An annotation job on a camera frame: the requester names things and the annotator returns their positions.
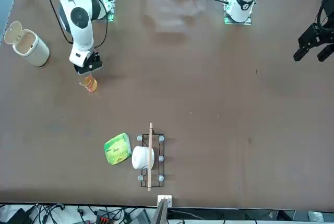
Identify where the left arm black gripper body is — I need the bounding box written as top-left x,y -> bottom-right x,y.
317,0 -> 334,29

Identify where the aluminium camera post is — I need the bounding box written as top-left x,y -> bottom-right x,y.
151,194 -> 173,224

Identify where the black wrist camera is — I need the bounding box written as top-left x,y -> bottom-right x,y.
74,63 -> 104,76

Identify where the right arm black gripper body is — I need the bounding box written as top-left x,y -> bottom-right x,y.
88,51 -> 103,65

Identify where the grey power adapter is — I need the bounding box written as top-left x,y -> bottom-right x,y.
132,208 -> 151,224

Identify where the glass measuring cup orange solution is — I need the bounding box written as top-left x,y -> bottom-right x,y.
79,74 -> 99,94

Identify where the black wire cup rack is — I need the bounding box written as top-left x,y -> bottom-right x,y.
137,122 -> 166,192

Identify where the cream lidded trash bin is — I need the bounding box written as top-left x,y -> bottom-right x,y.
4,20 -> 50,67

